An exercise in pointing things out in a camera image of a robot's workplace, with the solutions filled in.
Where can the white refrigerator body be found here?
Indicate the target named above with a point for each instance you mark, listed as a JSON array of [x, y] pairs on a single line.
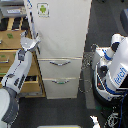
[[62, 26]]

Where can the middle fridge drawer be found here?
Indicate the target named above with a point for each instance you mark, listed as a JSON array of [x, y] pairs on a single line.
[[60, 68]]

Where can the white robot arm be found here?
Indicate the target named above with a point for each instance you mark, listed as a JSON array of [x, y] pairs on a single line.
[[13, 81]]

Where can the wooden drawer cabinet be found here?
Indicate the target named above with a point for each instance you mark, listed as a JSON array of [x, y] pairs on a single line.
[[10, 30]]

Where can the green android sticker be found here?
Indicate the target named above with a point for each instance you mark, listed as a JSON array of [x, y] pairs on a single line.
[[43, 9]]

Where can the grey device on cabinet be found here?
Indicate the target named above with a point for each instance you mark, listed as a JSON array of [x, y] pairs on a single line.
[[13, 11]]

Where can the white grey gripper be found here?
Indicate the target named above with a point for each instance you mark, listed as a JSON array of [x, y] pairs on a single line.
[[27, 43]]

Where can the bottom fridge drawer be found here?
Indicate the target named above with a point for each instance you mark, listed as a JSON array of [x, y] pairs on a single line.
[[61, 88]]

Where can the white fridge door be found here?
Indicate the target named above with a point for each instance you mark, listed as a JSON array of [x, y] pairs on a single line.
[[63, 32]]

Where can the fridge drawer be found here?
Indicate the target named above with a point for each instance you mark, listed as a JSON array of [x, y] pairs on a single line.
[[61, 88], [60, 68]]

